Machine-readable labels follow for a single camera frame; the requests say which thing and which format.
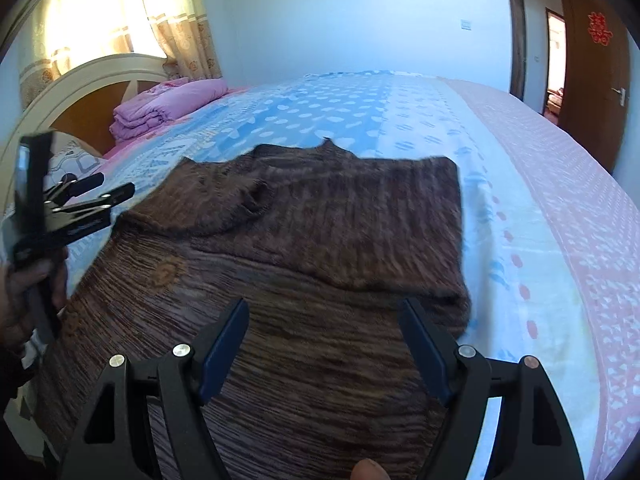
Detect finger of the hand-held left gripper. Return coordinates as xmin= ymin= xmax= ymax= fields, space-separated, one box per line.
xmin=44 ymin=172 xmax=106 ymax=201
xmin=47 ymin=182 xmax=136 ymax=218

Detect person's left hand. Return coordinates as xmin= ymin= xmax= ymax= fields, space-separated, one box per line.
xmin=0 ymin=247 xmax=68 ymax=356

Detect brown knitted sweater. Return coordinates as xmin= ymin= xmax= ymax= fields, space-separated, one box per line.
xmin=30 ymin=142 xmax=473 ymax=480

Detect cream wooden headboard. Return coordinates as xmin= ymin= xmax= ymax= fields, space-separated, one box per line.
xmin=0 ymin=54 xmax=171 ymax=221

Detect person's right hand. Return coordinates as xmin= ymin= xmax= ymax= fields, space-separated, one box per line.
xmin=350 ymin=457 xmax=392 ymax=480

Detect red paper door decoration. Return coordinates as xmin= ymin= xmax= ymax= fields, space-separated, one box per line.
xmin=587 ymin=10 xmax=615 ymax=46

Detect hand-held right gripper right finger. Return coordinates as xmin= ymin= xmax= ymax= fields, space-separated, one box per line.
xmin=399 ymin=297 xmax=586 ymax=480

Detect folded pink quilt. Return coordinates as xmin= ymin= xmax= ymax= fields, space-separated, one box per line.
xmin=110 ymin=78 xmax=230 ymax=142

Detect brown wooden door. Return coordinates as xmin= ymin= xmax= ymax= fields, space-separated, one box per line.
xmin=557 ymin=0 xmax=632 ymax=176

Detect white patterned pillow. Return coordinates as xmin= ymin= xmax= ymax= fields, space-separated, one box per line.
xmin=45 ymin=130 xmax=108 ymax=181

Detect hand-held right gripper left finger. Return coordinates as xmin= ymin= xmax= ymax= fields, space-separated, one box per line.
xmin=60 ymin=297 xmax=251 ymax=480

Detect blue pink patterned bedsheet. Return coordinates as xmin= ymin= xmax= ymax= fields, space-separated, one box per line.
xmin=0 ymin=71 xmax=640 ymax=480

